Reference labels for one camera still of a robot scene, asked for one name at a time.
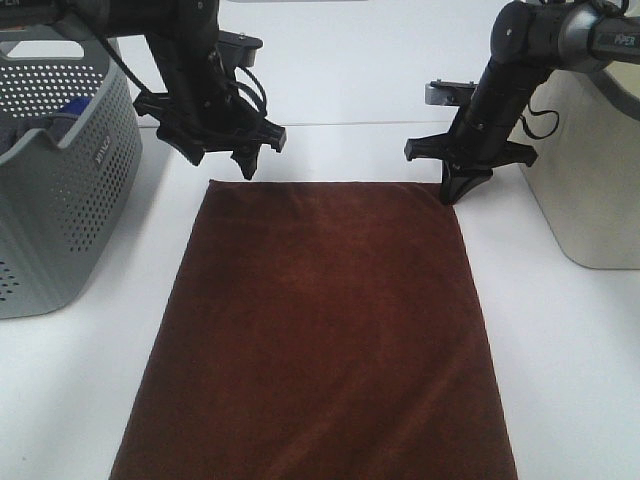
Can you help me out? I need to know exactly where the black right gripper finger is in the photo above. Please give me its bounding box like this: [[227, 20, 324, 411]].
[[438, 164, 493, 205]]

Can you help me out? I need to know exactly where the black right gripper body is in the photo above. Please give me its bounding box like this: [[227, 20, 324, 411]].
[[404, 74, 538, 169]]

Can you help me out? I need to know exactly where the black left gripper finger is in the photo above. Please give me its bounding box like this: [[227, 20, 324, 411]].
[[231, 146, 260, 180]]

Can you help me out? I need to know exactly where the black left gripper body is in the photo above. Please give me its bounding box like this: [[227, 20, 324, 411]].
[[134, 34, 286, 166]]

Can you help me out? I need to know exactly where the brown towel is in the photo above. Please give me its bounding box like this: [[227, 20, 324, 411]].
[[111, 181, 517, 479]]

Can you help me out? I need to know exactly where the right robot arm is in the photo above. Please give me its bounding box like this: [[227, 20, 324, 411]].
[[404, 1, 639, 205]]

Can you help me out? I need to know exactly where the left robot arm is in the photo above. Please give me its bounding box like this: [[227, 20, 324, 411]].
[[1, 1, 286, 179]]

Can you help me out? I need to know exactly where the beige basket with grey rim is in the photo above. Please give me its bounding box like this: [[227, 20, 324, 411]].
[[523, 63, 639, 270]]

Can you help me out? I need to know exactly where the blue cloth in basket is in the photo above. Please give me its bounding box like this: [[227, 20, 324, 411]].
[[57, 96, 91, 117]]

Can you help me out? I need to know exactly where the grey cloth in basket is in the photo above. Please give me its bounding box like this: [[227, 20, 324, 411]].
[[0, 115, 76, 152]]

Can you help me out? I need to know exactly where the grey perforated plastic basket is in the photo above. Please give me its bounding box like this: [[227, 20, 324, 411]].
[[1, 28, 142, 319]]

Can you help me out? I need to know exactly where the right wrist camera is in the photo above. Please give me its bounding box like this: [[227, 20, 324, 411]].
[[425, 79, 477, 106]]

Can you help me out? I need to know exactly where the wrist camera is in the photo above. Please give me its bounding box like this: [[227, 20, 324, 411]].
[[425, 79, 477, 106], [217, 30, 264, 70]]

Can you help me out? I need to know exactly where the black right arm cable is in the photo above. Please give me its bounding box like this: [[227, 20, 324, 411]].
[[518, 102, 561, 141]]

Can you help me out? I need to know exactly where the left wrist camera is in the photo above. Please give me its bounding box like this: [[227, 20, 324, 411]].
[[217, 30, 264, 70]]

